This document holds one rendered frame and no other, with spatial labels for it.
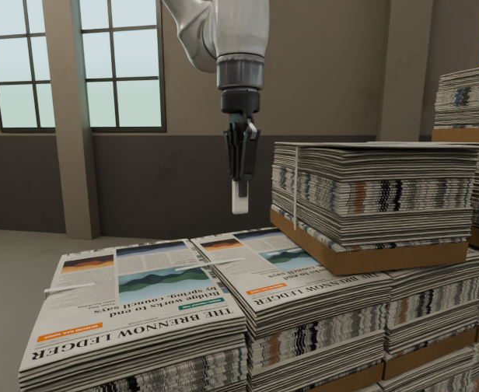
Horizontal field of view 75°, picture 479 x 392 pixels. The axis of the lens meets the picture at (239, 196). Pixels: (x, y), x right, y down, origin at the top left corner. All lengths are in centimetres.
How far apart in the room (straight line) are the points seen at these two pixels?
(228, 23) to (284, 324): 51
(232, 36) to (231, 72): 6
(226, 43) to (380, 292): 53
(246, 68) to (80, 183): 316
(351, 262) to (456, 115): 78
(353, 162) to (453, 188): 22
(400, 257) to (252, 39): 48
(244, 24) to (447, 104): 86
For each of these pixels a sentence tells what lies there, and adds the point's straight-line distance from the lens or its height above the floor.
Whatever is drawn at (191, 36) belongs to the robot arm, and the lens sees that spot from 74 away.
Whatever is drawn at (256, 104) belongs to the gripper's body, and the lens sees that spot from 60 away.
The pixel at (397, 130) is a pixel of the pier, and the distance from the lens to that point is 297.
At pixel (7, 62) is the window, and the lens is 434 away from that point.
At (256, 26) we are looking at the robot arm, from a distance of 61.
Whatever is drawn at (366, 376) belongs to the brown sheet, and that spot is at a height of 63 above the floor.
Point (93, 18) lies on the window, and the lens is 378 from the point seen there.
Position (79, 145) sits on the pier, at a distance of 358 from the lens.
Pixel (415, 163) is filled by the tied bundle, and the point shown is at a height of 103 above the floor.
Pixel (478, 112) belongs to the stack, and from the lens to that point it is 123.
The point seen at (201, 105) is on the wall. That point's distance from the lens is 317.
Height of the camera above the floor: 108
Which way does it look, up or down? 11 degrees down
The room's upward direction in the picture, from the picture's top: straight up
